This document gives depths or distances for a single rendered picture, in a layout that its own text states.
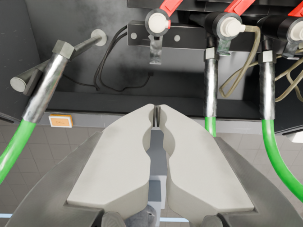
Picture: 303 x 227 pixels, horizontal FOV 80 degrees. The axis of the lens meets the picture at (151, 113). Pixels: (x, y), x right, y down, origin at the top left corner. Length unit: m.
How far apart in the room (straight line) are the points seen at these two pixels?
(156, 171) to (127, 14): 0.61
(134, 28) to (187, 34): 0.10
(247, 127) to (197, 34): 0.28
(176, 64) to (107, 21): 0.21
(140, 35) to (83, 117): 0.25
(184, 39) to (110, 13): 0.22
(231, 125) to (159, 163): 0.46
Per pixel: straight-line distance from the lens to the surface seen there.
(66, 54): 0.23
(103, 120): 0.47
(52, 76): 0.23
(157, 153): 0.91
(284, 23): 0.28
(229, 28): 0.23
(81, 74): 0.57
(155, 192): 0.81
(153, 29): 0.21
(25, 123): 0.23
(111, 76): 0.55
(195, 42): 0.37
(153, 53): 0.23
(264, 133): 0.29
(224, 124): 0.50
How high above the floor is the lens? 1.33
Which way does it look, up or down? 59 degrees down
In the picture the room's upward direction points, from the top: 179 degrees counter-clockwise
